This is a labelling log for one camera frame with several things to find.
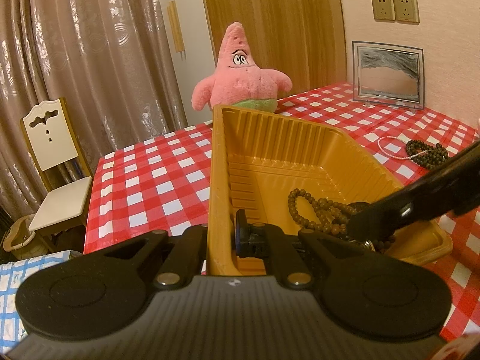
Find white pearl bracelet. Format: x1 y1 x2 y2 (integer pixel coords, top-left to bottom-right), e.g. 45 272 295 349
376 135 427 160

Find dark bead bracelet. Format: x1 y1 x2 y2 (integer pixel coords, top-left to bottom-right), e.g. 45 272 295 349
404 138 450 171

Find double wall socket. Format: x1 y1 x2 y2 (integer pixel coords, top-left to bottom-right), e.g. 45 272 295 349
371 0 420 24

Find orange plastic tray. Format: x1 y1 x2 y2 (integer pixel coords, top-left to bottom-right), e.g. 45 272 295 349
206 103 454 277

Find blue white checkered cloth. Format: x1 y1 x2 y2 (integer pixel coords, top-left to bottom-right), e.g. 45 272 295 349
0 248 82 355

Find white wooden chair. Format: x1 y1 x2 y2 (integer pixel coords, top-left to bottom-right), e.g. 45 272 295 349
19 97 93 240

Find beige curtain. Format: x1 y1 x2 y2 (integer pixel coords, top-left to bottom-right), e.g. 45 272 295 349
1 0 186 219

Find wicker basket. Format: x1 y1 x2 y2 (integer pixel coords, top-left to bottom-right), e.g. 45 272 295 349
1 214 48 260

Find wall hanging wooden sticks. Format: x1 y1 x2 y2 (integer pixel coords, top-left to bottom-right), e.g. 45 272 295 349
167 0 185 59

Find red white checkered tablecloth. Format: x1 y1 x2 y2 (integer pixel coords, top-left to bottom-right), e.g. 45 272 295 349
83 82 480 342

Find wooden door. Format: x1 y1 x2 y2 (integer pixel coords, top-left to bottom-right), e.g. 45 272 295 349
203 0 347 94

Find brown bead necklace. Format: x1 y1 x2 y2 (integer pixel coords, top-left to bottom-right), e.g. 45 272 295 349
287 187 396 253

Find pink starfish plush toy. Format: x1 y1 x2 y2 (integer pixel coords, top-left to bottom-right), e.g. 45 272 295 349
191 22 292 112

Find framed sand art picture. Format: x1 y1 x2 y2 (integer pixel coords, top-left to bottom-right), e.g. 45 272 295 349
352 41 425 110

